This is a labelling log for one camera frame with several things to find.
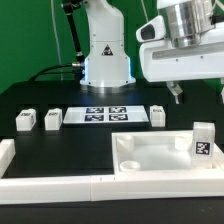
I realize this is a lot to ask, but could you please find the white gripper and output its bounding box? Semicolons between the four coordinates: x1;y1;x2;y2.
139;36;224;104

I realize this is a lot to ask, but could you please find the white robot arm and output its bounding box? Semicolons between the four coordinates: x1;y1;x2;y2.
80;0;224;96

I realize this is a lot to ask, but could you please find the grey hanging cable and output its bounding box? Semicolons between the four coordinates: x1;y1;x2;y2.
50;0;64;81

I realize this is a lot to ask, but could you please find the white square tabletop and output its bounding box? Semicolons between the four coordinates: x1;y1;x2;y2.
111;130;224;174

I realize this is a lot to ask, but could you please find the white U-shaped obstacle fence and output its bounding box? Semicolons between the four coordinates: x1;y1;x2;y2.
0;139;224;204

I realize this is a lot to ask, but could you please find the white AprilTag base plate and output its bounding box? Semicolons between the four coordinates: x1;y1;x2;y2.
63;106;149;124

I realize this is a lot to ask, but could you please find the black cable at base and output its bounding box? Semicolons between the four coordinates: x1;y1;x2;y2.
27;61;86;83

